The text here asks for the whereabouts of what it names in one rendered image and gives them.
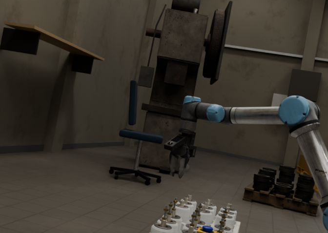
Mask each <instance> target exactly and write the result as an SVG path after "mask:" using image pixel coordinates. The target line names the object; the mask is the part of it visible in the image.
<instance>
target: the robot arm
mask: <svg viewBox="0 0 328 233"><path fill-rule="evenodd" d="M320 116H321V112H320V109H319V107H318V105H317V104H316V103H314V102H313V101H311V100H308V99H306V98H304V97H302V96H289V97H287V98H285V99H284V100H283V101H282V102H281V104H280V106H279V107H222V106H221V105H218V104H209V103H202V102H201V99H200V98H199V97H192V96H186V97H185V98H184V103H183V108H182V113H181V119H180V124H179V128H180V129H179V132H181V133H182V134H178V135H177V136H175V137H174V138H172V139H171V140H170V141H168V142H167V143H165V144H164V149H166V150H170V151H171V152H170V155H169V164H170V170H171V174H172V176H174V173H175V169H176V168H178V167H179V165H180V168H179V170H180V171H179V173H178V175H179V178H181V177H182V176H183V175H184V173H185V172H186V171H188V170H189V165H188V164H187V163H188V162H189V158H190V157H195V153H196V148H197V146H194V140H195V135H196V133H195V132H194V131H195V130H196V124H197V119H201V120H207V121H211V122H217V123H221V124H225V125H228V124H285V125H286V126H287V128H288V131H289V133H290V135H291V136H292V137H295V138H296V139H297V141H298V144H299V146H300V148H301V151H302V153H303V155H304V158H305V160H306V163H307V165H308V167H309V170H310V172H311V175H312V177H313V179H314V182H315V184H316V187H317V189H318V191H319V194H320V196H321V198H322V200H321V202H320V207H321V209H322V212H323V225H324V227H325V229H326V230H327V231H328V151H327V149H326V146H325V144H324V142H323V140H322V137H321V135H320V133H319V127H320V122H319V120H320ZM194 149H195V153H194V155H193V151H194ZM179 155H180V156H181V157H183V158H182V159H181V160H180V163H179V162H178V159H179V157H178V156H179Z"/></svg>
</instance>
